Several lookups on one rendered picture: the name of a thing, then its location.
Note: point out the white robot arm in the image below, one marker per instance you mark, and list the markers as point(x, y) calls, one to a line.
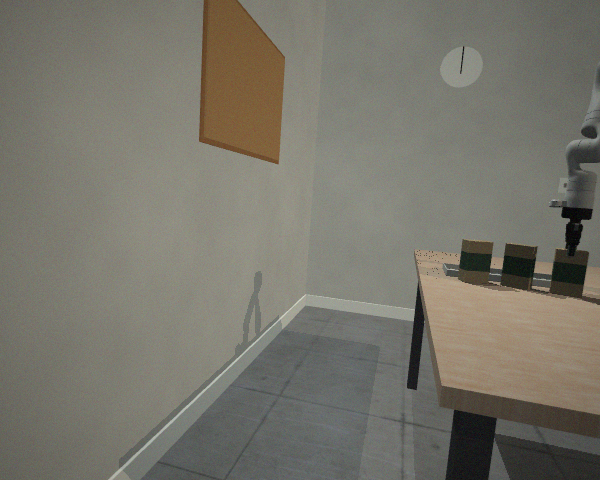
point(581, 183)

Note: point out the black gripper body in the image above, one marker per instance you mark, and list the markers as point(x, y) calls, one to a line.
point(576, 214)

